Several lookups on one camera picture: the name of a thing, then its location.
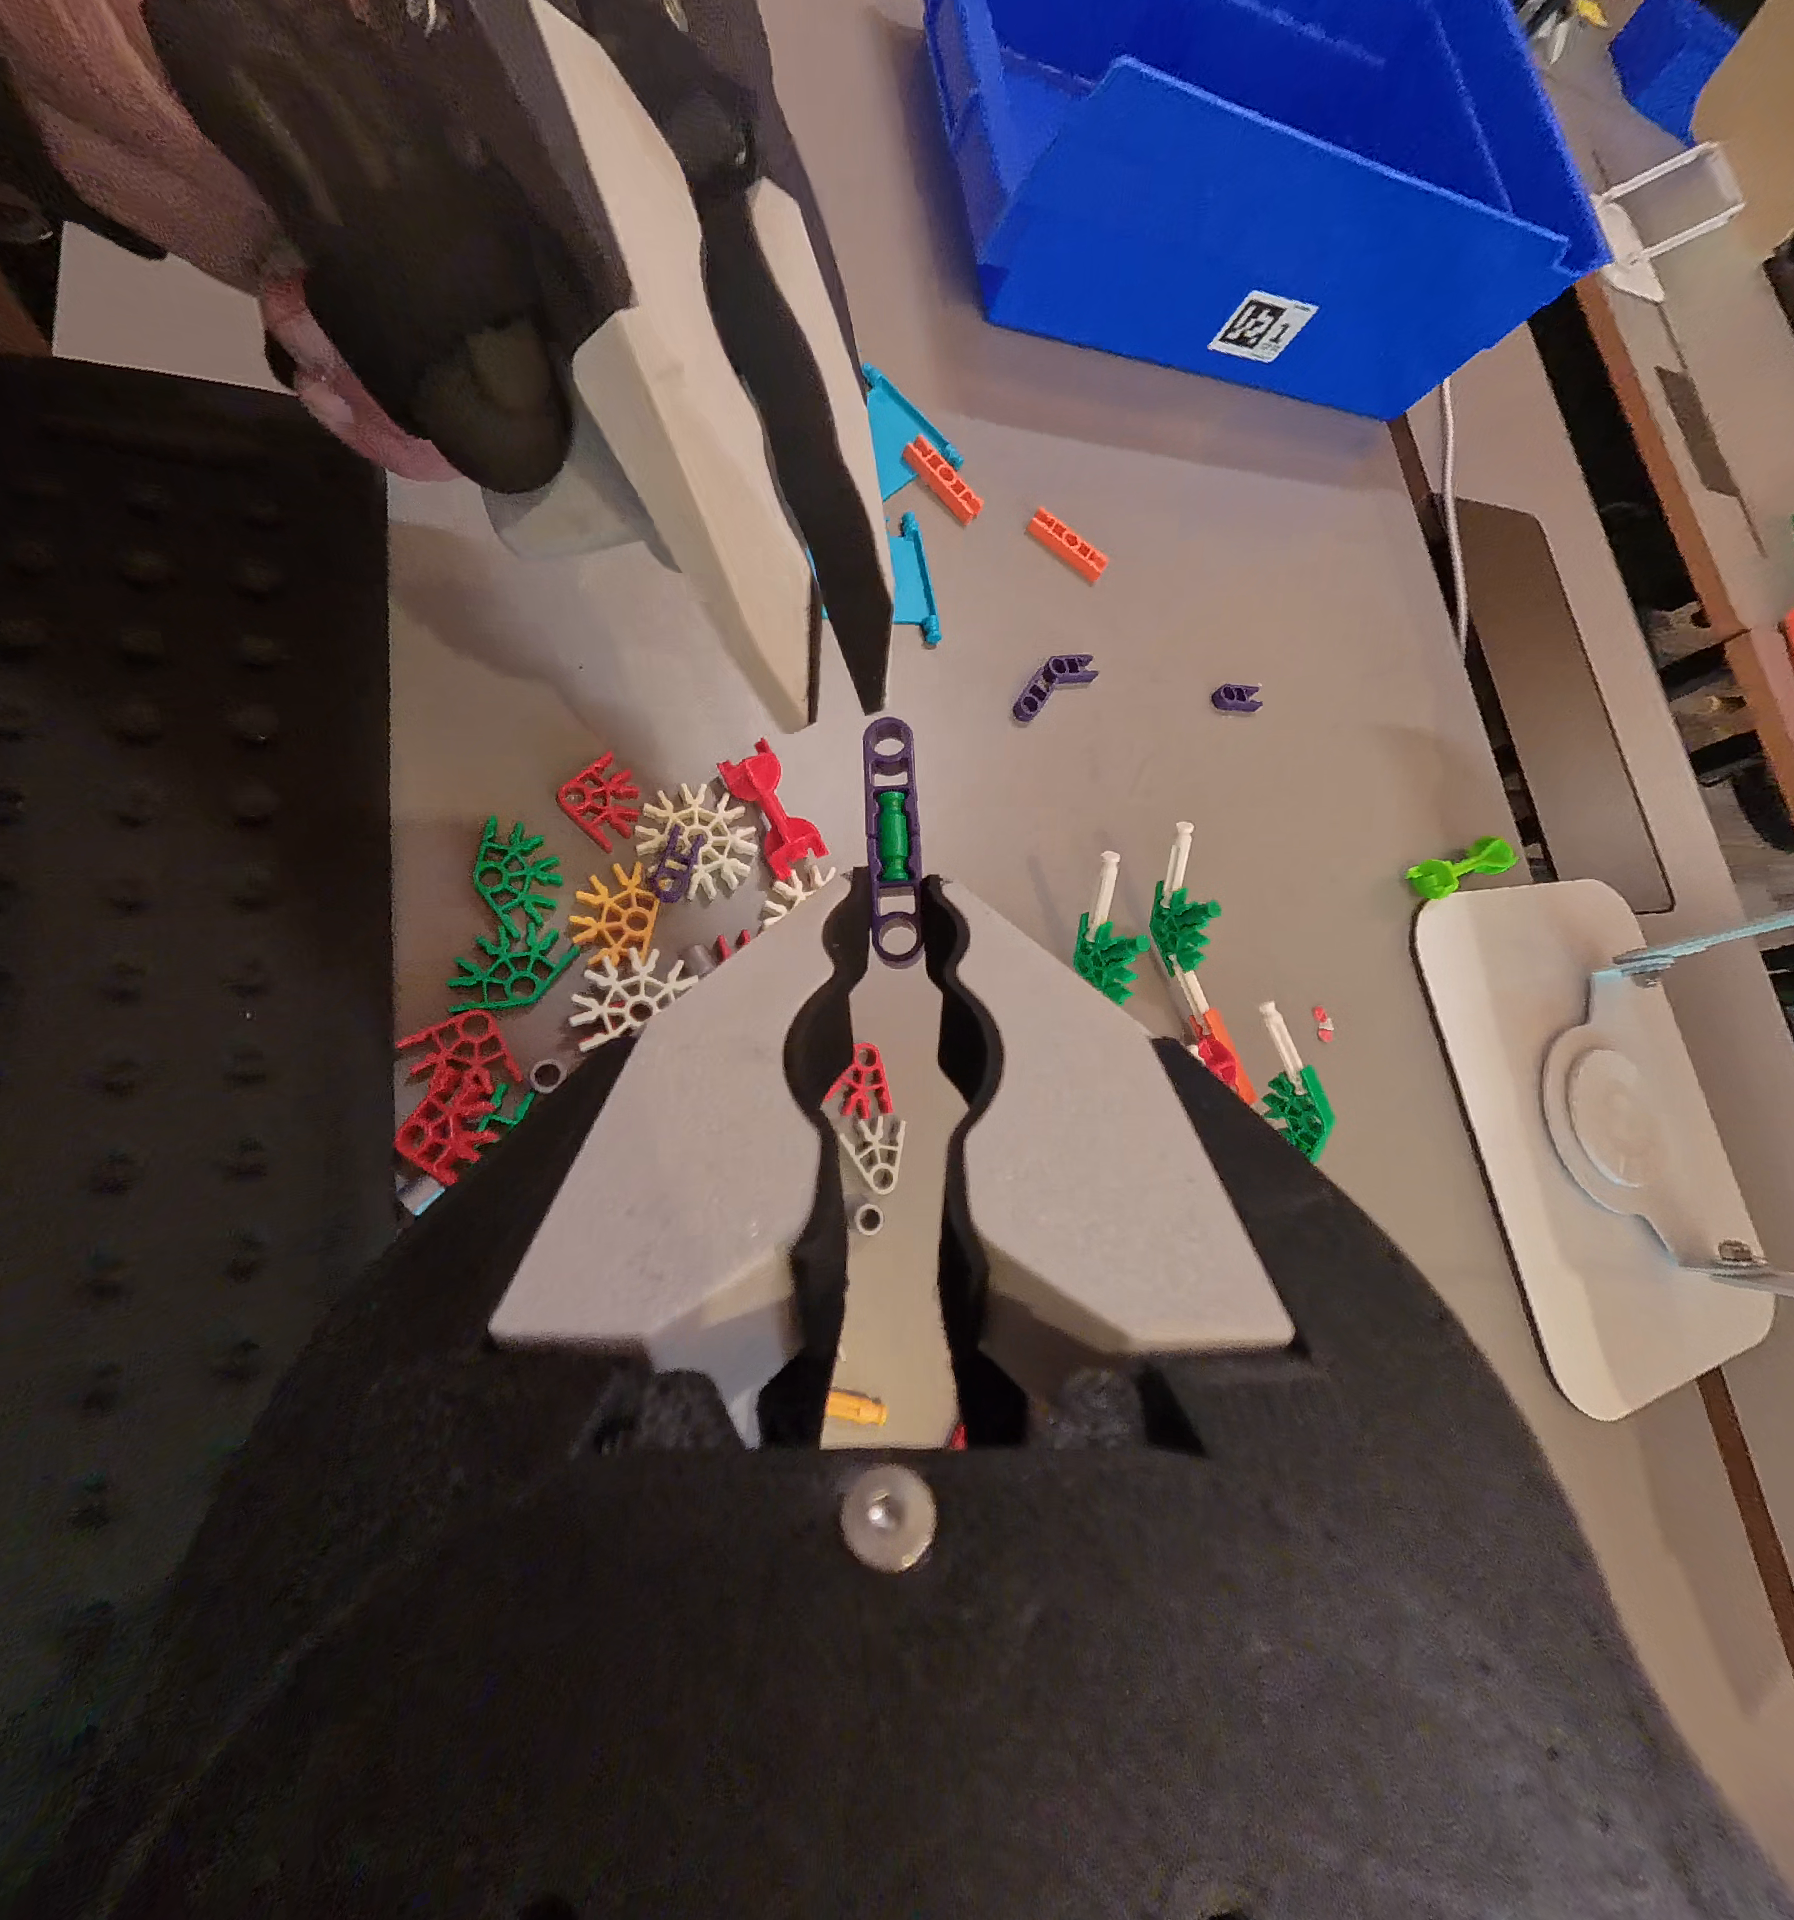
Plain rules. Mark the red toy spool piece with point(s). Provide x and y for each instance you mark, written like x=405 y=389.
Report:
x=772 y=803

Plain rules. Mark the blue storage crate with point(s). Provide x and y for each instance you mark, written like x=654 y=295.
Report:
x=1671 y=61

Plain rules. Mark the white snowflake toy connector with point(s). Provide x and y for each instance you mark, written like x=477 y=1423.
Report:
x=629 y=997
x=797 y=897
x=707 y=828

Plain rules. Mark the yellow toy rod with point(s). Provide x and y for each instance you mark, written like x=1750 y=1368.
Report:
x=857 y=1410

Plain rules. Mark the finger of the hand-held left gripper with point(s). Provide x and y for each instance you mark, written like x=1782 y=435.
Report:
x=672 y=376
x=824 y=449

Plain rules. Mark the orange toy connector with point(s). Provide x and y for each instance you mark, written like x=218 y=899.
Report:
x=1067 y=543
x=941 y=476

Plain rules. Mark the joined purple toy connectors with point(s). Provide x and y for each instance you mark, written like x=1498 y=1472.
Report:
x=1048 y=687

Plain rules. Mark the green toy connector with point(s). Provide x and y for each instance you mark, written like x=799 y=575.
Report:
x=509 y=971
x=506 y=1112
x=516 y=870

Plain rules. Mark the short green toy rod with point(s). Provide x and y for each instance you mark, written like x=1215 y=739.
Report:
x=892 y=840

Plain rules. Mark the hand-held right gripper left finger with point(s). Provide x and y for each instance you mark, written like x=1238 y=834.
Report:
x=657 y=1199

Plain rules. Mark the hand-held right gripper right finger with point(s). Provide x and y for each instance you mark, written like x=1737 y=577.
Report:
x=1136 y=1199

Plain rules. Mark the black perforated panel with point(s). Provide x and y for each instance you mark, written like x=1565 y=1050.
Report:
x=131 y=899

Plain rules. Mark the purple toy connector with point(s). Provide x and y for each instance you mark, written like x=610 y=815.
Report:
x=892 y=917
x=1234 y=698
x=676 y=866
x=887 y=776

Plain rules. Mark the toy rail assembly with spool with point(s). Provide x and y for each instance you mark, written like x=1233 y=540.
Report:
x=1182 y=917

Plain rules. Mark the beige chair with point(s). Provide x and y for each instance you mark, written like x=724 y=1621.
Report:
x=1782 y=118

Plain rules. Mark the grey toy connector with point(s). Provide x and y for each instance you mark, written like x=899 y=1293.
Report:
x=876 y=1150

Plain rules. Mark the blue plastic bin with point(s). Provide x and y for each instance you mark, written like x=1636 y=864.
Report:
x=1212 y=225

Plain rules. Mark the person's left hand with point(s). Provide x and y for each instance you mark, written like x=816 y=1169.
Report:
x=115 y=135

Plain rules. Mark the cyan toy panel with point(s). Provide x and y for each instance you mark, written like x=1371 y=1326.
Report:
x=922 y=577
x=887 y=427

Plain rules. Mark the yellow toy connector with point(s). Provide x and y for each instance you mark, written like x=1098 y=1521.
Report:
x=618 y=917

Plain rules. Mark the lime green toy spool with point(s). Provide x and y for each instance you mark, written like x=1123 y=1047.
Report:
x=1453 y=870

